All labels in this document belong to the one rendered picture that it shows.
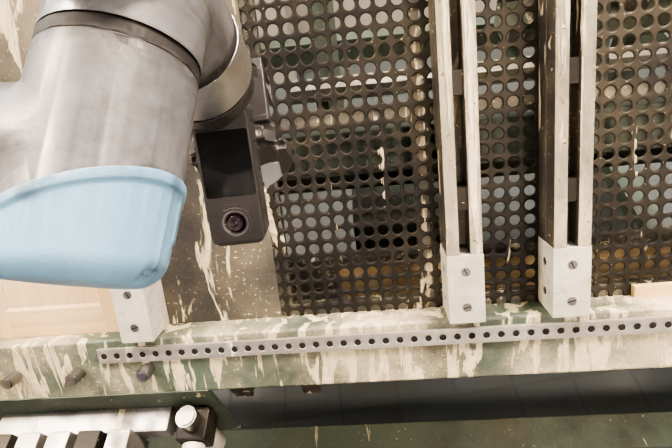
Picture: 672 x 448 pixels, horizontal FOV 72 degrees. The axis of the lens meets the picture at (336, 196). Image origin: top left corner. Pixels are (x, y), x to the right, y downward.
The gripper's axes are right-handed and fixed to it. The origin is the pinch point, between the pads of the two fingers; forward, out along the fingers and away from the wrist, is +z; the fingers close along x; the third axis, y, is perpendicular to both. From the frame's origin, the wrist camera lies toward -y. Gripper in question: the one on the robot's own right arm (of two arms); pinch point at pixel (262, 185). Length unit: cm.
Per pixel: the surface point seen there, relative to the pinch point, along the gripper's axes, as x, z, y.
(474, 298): -28.1, 31.9, -15.3
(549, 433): -57, 100, -54
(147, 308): 29.1, 33.9, -8.1
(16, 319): 59, 41, -6
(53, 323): 51, 42, -7
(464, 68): -30.0, 13.7, 17.8
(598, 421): -71, 100, -53
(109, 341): 39, 40, -13
